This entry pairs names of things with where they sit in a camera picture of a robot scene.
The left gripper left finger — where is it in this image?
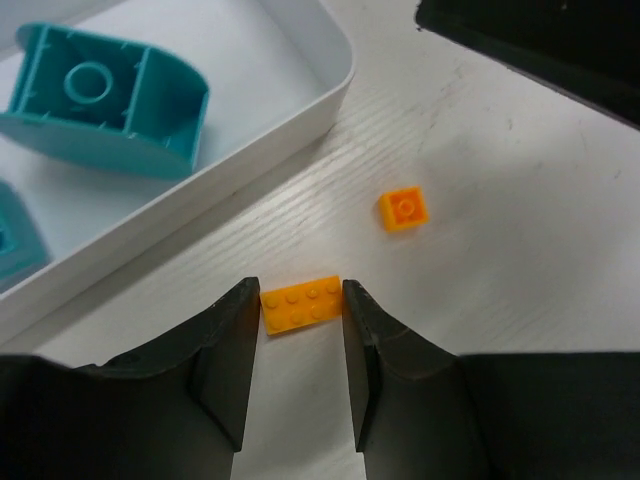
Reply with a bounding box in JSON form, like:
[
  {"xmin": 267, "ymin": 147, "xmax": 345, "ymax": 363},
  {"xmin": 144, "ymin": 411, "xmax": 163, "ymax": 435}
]
[{"xmin": 1, "ymin": 277, "xmax": 260, "ymax": 479}]

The orange lego plate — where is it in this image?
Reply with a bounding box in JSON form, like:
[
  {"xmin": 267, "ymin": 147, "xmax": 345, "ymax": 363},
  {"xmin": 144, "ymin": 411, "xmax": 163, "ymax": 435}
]
[{"xmin": 260, "ymin": 276, "xmax": 342, "ymax": 335}]

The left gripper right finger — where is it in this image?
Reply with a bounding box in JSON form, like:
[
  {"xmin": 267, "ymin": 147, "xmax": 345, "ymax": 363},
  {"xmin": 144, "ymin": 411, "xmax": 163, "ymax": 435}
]
[{"xmin": 342, "ymin": 280, "xmax": 639, "ymax": 479}]

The small orange square lego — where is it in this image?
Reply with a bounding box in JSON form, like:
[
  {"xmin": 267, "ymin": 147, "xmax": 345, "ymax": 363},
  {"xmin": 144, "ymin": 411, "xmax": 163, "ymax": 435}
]
[{"xmin": 378, "ymin": 186, "xmax": 430, "ymax": 233}]

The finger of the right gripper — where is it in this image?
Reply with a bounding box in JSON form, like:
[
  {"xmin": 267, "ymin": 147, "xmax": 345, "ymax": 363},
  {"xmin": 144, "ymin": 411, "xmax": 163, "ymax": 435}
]
[{"xmin": 415, "ymin": 0, "xmax": 639, "ymax": 128}]

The teal sloped lego brick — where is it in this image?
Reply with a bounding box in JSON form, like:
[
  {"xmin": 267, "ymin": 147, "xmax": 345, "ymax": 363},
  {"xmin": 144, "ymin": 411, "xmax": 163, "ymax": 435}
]
[{"xmin": 1, "ymin": 22, "xmax": 209, "ymax": 180}]

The white compartment tray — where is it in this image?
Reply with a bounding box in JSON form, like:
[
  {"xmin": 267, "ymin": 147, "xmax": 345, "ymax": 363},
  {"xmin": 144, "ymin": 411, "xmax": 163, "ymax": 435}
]
[{"xmin": 1, "ymin": 1, "xmax": 355, "ymax": 341}]

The small teal lego brick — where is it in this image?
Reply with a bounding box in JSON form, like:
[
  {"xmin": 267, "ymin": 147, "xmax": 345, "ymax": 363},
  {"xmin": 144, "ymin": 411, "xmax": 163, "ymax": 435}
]
[{"xmin": 1, "ymin": 181, "xmax": 51, "ymax": 293}]

